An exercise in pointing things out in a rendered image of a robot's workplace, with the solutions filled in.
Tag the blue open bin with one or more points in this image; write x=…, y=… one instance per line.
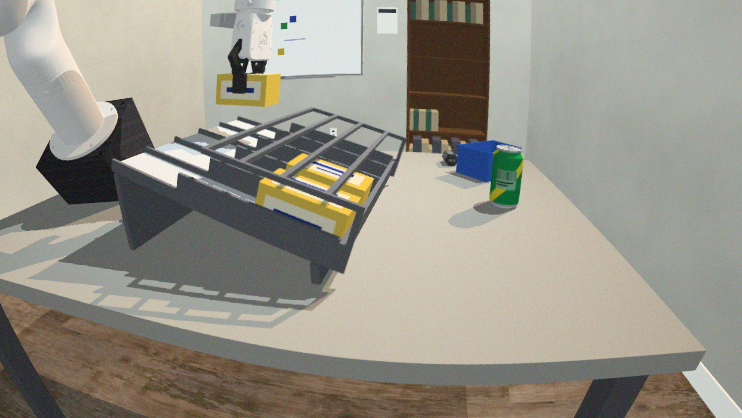
x=477, y=163

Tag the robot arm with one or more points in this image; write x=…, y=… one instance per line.
x=41, y=60

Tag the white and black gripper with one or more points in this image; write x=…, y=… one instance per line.
x=251, y=40

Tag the green drink can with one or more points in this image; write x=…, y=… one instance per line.
x=506, y=176

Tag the yellow butter carton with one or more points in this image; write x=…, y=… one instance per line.
x=327, y=173
x=262, y=90
x=306, y=208

